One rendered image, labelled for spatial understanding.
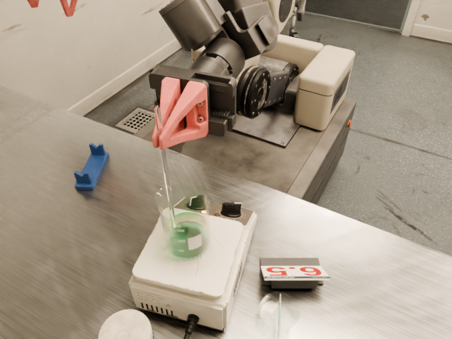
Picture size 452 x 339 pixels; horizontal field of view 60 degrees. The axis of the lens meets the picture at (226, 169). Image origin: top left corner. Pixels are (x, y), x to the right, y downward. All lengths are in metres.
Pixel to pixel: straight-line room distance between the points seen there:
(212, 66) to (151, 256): 0.25
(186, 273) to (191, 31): 0.30
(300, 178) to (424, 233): 0.66
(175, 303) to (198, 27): 0.34
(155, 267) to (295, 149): 0.99
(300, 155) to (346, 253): 0.79
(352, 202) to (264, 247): 1.19
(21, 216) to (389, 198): 1.51
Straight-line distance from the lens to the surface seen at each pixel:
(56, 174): 0.81
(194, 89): 0.43
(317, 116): 1.48
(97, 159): 0.80
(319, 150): 1.45
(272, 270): 0.59
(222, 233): 0.54
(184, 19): 0.50
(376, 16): 3.44
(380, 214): 1.79
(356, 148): 2.09
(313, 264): 0.62
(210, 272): 0.50
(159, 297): 0.52
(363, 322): 0.60
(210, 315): 0.52
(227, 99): 0.45
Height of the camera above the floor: 1.26
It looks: 42 degrees down
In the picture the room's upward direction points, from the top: straight up
